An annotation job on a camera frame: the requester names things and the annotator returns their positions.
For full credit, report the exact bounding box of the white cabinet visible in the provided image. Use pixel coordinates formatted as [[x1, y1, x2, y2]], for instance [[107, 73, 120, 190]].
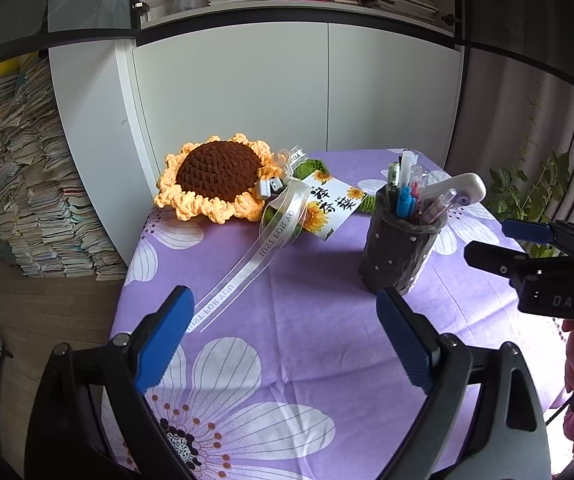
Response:
[[0, 0, 468, 267]]

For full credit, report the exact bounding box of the purple floral tablecloth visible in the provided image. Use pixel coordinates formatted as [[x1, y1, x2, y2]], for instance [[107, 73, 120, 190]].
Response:
[[100, 148, 574, 480]]

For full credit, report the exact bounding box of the tall pile of books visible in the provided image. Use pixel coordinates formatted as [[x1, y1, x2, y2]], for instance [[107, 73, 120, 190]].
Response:
[[0, 55, 131, 282]]

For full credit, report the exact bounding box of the blue pen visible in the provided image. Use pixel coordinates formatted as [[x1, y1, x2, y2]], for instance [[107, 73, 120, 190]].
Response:
[[396, 187, 418, 219]]

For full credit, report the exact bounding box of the sunflower gift card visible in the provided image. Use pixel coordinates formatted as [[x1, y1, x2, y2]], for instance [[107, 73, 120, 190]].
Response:
[[296, 172, 368, 242]]

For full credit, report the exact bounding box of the dark dotted pen holder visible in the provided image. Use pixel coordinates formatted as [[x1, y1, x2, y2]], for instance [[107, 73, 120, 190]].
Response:
[[358, 186, 450, 295]]

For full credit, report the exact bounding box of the green potted plant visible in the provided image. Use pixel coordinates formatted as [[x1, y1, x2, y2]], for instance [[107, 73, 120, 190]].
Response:
[[488, 95, 574, 259]]

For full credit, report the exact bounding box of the black marker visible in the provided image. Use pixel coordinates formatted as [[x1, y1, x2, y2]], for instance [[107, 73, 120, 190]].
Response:
[[385, 162, 401, 211]]

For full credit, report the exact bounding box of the grey pink curtain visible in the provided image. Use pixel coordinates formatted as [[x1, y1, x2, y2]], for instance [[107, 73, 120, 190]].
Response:
[[442, 35, 574, 241]]

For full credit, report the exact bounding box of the clear red pen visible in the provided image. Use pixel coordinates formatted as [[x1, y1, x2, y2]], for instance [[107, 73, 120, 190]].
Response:
[[410, 165, 426, 212]]

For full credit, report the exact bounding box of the small white plastic box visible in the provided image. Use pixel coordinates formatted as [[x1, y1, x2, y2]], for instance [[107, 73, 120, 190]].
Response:
[[255, 178, 284, 200]]

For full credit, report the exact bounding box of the white printed ribbon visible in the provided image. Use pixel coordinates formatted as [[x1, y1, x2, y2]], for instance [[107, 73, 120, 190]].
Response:
[[186, 145, 314, 334]]

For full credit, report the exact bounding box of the white purple correction tape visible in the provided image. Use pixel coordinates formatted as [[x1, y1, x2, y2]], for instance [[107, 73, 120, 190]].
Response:
[[423, 172, 488, 212]]

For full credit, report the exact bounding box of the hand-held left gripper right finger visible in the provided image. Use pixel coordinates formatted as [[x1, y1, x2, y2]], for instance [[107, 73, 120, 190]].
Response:
[[376, 287, 552, 480]]

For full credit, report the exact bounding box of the crochet sunflower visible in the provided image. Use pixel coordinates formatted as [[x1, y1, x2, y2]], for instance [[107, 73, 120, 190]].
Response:
[[154, 133, 379, 224]]

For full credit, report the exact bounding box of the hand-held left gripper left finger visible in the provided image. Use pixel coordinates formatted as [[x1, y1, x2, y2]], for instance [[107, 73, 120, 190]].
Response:
[[24, 285, 196, 480]]

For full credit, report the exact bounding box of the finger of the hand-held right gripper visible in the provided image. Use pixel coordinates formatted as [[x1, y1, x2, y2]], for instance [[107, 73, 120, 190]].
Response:
[[464, 240, 528, 281], [502, 218, 574, 249]]

